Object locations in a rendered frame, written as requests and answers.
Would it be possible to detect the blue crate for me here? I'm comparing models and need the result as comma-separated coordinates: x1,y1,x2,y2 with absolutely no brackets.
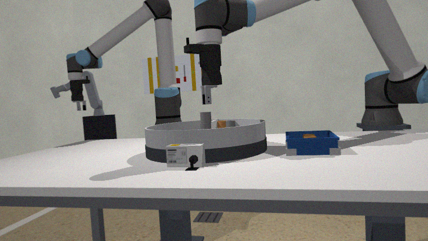
286,130,341,155

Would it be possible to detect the white wall board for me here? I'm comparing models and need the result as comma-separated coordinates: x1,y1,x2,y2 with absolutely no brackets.
147,52,213,93

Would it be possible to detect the grey turntable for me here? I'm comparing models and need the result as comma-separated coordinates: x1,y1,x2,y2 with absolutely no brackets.
144,117,269,164

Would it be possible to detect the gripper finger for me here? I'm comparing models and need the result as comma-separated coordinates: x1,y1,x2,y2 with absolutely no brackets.
202,84,214,106

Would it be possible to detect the dark floor grate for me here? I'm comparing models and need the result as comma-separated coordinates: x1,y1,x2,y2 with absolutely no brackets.
193,212,224,224

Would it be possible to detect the jointed stand on black box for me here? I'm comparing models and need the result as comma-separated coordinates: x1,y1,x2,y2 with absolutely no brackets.
48,69,119,141

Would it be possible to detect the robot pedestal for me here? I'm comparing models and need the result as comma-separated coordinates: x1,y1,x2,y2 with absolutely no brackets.
159,210,193,241

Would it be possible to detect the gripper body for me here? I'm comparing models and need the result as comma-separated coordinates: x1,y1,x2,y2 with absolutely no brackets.
71,79,90,102
199,44,224,87

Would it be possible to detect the white control box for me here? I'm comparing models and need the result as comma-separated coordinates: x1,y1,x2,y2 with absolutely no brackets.
165,142,207,171

